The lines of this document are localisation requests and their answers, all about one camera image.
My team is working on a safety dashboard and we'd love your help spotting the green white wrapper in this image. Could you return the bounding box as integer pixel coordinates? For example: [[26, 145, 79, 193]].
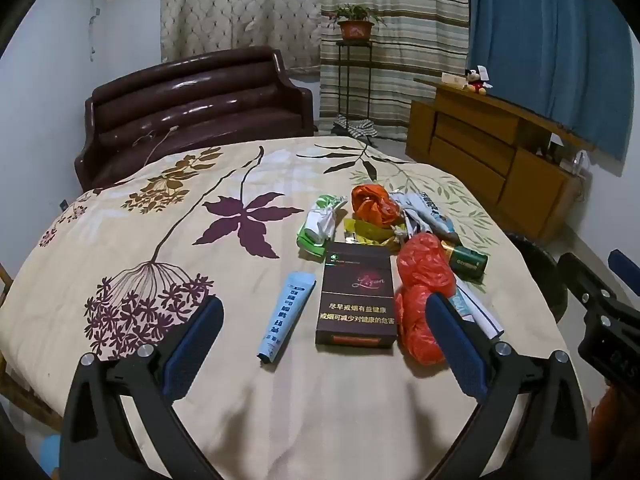
[[297, 195, 348, 258]]

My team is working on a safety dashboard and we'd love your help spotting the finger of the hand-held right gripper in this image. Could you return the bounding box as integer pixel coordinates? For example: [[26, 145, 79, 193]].
[[556, 252, 621, 321], [607, 249, 640, 306]]

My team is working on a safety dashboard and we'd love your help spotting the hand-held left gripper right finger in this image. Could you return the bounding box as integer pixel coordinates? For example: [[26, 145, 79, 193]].
[[425, 292, 593, 480]]

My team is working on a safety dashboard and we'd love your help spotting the potted plant orange pot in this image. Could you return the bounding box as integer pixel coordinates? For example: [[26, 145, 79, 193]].
[[322, 3, 387, 41]]

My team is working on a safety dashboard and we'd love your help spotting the light blue object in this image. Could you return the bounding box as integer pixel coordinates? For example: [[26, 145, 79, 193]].
[[39, 434, 65, 478]]

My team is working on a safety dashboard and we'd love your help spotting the yellow wrapper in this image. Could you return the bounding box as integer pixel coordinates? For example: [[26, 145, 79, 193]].
[[342, 217, 406, 253]]

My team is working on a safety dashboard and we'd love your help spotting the dark cigarette box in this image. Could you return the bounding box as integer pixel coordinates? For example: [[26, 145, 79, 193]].
[[315, 241, 396, 349]]

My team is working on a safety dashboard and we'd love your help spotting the wooden cabinet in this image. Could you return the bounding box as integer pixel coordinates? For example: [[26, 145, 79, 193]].
[[405, 77, 598, 246]]

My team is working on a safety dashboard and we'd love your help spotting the striped curtain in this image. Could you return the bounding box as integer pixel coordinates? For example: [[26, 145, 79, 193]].
[[319, 0, 471, 143]]

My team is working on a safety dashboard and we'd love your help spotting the orange plastic bag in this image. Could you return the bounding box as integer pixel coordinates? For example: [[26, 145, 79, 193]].
[[397, 232, 458, 296], [394, 285, 448, 366], [350, 185, 403, 228]]

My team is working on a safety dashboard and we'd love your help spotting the black metal plant stand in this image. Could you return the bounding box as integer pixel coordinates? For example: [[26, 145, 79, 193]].
[[335, 39, 376, 128]]

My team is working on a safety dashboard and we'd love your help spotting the white camel print packet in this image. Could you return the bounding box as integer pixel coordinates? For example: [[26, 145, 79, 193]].
[[446, 280, 506, 342]]

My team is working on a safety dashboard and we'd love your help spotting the beige diamond pattern curtain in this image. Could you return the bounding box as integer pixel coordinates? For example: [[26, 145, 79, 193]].
[[160, 0, 323, 68]]

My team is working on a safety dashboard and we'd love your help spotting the crumpled silver wrapper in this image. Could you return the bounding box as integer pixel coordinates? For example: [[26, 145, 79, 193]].
[[390, 191, 420, 241]]

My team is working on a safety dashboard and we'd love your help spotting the beige floral blanket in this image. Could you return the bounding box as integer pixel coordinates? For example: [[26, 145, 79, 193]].
[[0, 135, 571, 480]]

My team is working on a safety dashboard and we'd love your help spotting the blue curtain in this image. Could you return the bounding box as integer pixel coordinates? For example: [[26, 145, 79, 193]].
[[465, 0, 640, 176]]

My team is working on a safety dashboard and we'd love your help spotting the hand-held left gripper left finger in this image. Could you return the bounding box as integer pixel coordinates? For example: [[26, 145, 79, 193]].
[[60, 294, 226, 480]]

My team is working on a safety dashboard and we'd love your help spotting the brown leather sofa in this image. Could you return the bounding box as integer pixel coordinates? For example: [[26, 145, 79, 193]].
[[74, 45, 316, 193]]

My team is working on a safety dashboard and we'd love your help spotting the green can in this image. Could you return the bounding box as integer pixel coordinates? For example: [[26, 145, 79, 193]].
[[440, 241, 489, 281]]

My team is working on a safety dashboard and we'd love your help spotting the light blue tube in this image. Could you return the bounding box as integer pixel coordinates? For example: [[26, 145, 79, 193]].
[[256, 271, 317, 367]]

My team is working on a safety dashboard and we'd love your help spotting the white stick packet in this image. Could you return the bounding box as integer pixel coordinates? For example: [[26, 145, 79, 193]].
[[405, 191, 461, 248]]

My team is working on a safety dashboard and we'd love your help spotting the checkered cloth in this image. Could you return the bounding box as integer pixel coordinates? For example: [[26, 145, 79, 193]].
[[330, 115, 378, 137]]

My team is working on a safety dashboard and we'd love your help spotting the thin white cable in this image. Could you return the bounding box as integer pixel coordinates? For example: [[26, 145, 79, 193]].
[[131, 125, 180, 167]]

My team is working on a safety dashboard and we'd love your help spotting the mouse plush toy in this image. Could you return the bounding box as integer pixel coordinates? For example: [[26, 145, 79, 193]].
[[464, 66, 491, 96]]

